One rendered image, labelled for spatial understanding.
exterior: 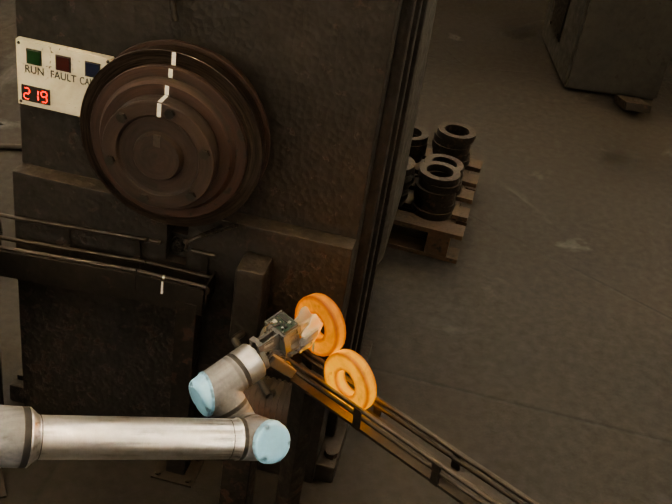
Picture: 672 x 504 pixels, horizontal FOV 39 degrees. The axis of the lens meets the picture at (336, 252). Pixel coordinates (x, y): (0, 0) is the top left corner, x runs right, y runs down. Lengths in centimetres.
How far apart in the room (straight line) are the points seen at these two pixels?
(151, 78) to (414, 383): 166
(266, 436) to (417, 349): 168
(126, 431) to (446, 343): 198
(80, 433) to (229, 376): 39
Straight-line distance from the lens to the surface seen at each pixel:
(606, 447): 347
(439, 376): 352
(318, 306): 226
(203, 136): 222
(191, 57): 225
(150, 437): 194
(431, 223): 415
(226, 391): 212
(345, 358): 224
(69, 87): 257
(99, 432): 192
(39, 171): 272
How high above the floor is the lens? 217
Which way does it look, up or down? 32 degrees down
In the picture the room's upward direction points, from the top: 9 degrees clockwise
